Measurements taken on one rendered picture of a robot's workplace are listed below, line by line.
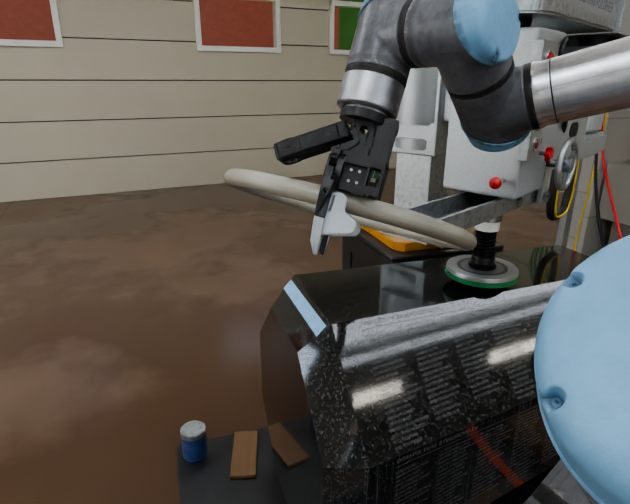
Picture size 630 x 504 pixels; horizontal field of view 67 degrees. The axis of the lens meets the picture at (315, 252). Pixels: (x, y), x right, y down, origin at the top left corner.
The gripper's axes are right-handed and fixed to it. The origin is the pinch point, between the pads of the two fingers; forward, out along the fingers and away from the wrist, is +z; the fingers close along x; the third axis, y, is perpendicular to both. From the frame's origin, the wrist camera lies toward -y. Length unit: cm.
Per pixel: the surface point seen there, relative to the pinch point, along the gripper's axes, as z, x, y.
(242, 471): 98, 107, -26
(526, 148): -35, 58, 34
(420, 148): -48, 151, 6
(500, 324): 11, 77, 44
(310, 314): 22, 62, -8
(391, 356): 25, 57, 16
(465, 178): -26, 70, 23
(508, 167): -30, 63, 32
